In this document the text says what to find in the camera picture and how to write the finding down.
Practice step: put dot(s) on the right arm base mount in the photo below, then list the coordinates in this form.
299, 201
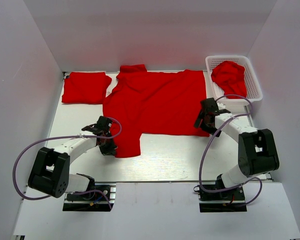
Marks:
232, 201

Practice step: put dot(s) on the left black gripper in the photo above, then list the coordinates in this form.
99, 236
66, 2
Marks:
110, 150

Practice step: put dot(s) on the white plastic basket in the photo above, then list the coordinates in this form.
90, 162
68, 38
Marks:
254, 92

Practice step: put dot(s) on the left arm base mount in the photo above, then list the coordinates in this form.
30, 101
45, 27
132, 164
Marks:
92, 201

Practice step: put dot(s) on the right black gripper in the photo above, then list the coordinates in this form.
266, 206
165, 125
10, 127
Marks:
202, 116

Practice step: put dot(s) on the red t shirt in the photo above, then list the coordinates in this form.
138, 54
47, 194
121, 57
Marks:
145, 102
230, 77
85, 88

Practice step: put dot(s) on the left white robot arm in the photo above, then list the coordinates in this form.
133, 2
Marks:
50, 172

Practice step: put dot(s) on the red t shirt in basket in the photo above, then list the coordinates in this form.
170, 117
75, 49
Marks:
230, 77

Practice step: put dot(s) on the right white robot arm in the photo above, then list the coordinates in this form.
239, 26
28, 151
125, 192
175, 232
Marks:
257, 152

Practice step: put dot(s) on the folded red t shirt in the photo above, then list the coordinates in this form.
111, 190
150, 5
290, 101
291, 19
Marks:
85, 88

